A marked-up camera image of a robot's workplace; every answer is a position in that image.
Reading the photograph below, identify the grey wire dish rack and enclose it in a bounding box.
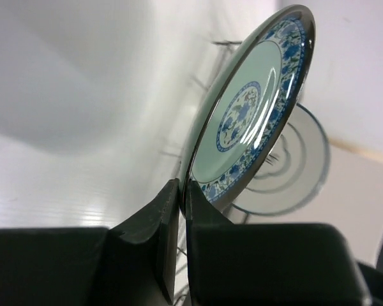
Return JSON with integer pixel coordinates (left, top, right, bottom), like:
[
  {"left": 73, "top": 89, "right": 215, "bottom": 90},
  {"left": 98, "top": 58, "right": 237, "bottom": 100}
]
[{"left": 159, "top": 38, "right": 307, "bottom": 256}]

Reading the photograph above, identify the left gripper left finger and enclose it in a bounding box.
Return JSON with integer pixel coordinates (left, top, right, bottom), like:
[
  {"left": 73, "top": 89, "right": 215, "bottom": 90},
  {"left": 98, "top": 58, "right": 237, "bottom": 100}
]
[{"left": 0, "top": 179, "right": 179, "bottom": 305}]

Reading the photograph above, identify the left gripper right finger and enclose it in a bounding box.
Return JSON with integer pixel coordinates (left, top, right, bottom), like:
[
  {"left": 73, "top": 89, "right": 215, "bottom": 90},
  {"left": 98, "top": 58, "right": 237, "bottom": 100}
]
[{"left": 185, "top": 182, "right": 372, "bottom": 305}]

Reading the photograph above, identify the white plate with chinese characters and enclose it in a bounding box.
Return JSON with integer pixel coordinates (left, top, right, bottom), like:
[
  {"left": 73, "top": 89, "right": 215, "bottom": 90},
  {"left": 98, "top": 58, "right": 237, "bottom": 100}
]
[{"left": 223, "top": 105, "right": 331, "bottom": 218}]

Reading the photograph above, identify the blue floral small plate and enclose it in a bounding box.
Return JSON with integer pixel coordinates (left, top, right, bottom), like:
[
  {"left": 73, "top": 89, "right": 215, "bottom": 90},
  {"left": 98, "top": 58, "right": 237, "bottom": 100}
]
[{"left": 180, "top": 4, "right": 316, "bottom": 214}]

